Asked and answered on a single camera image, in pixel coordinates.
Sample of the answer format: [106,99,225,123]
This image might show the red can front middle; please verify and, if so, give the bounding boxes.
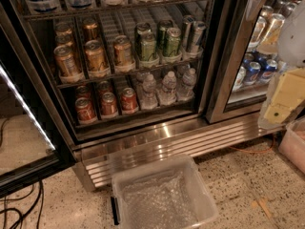
[101,92,118,118]

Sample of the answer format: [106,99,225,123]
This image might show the clear plastic bin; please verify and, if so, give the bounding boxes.
[112,155,218,229]

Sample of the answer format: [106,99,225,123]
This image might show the red can front right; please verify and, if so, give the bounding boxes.
[120,88,138,115]

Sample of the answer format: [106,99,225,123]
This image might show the gold can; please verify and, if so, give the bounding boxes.
[53,45,84,83]
[113,35,135,73]
[85,40,111,78]

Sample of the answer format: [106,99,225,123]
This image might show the red can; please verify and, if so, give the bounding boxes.
[101,92,118,118]
[75,97,97,125]
[120,88,138,115]

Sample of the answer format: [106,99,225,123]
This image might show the closed right fridge door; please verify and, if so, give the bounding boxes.
[207,0,301,123]

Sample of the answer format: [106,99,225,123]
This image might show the black floor cables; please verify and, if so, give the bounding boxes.
[0,179,46,229]

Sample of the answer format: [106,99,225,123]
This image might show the gold can front left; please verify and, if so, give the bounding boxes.
[53,45,84,83]

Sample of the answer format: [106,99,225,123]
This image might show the open glass fridge door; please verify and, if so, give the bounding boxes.
[0,31,74,198]

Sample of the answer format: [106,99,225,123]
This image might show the red can front left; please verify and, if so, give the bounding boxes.
[75,97,97,125]

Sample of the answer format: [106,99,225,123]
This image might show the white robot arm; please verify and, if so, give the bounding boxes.
[257,0,305,129]

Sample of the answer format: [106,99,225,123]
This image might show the water bottle left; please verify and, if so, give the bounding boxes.
[141,73,158,110]

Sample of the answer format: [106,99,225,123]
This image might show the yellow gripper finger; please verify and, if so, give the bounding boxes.
[257,68,305,129]

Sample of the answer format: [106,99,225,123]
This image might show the green can front left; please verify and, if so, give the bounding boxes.
[139,32,159,68]

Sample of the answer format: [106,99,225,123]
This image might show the green can front right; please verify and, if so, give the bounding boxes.
[162,28,181,63]

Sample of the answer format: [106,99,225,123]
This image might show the water bottle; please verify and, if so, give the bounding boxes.
[176,68,196,101]
[141,73,158,110]
[158,71,177,106]

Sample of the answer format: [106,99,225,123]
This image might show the pink plastic bin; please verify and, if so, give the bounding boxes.
[279,117,305,174]

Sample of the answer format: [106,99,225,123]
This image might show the water bottle middle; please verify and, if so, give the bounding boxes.
[158,71,177,106]

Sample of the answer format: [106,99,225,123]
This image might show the gold can front right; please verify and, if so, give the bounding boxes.
[113,35,135,73]

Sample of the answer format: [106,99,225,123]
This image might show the water bottle right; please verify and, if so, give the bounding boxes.
[176,68,196,101]

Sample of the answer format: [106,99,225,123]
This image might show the green can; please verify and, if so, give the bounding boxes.
[139,32,159,68]
[162,28,181,63]

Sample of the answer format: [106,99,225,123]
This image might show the gold can front middle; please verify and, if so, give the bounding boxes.
[85,40,111,78]

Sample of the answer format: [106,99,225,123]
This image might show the orange cable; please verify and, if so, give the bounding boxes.
[228,135,276,155]

